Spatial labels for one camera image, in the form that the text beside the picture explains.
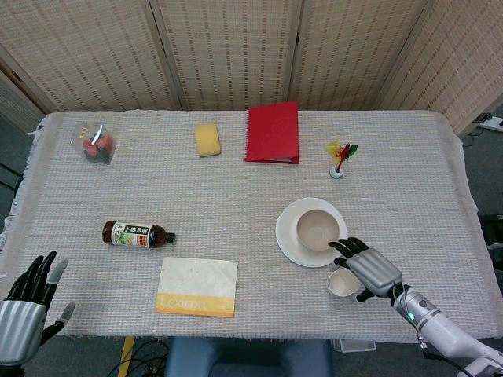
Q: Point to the grey woven tablecloth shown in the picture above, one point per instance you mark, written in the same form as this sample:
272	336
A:
236	188

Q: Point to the white paper cup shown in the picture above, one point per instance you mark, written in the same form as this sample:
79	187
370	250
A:
341	284

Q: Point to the white yellow Lexicon book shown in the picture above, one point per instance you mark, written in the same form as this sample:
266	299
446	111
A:
196	282

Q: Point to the black box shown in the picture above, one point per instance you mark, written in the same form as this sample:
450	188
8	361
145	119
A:
493	224

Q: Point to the beige bowl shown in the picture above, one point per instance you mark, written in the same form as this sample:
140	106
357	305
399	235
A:
316	228

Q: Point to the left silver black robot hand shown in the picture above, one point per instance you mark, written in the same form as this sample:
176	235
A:
19	322

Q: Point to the yellow strip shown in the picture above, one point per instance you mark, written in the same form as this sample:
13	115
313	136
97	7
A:
126	353

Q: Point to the brown tea bottle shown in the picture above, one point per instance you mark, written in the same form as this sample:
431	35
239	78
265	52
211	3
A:
133	235

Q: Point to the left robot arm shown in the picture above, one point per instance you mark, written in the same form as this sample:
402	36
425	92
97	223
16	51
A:
8	371

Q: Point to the woven folding screen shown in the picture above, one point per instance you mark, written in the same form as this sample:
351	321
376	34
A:
236	51

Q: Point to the white power strip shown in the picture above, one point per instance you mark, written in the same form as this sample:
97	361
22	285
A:
493	122

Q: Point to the white plastic box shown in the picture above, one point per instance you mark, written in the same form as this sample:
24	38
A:
353	345

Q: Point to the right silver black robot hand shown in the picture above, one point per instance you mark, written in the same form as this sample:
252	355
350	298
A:
375	273

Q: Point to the yellow sponge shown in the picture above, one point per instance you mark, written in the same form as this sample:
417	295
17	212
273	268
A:
208	139

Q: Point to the white plate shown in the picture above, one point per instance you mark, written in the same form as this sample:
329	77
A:
288	239

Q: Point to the clear bag with items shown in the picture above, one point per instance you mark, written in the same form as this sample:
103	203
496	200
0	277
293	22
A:
96	145

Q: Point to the blue chair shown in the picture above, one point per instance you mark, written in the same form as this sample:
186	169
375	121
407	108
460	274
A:
247	357

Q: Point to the red spiral notebook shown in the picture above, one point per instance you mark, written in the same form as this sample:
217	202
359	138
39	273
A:
272	131

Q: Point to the colourful feather shuttlecock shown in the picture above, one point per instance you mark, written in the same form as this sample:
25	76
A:
341	154

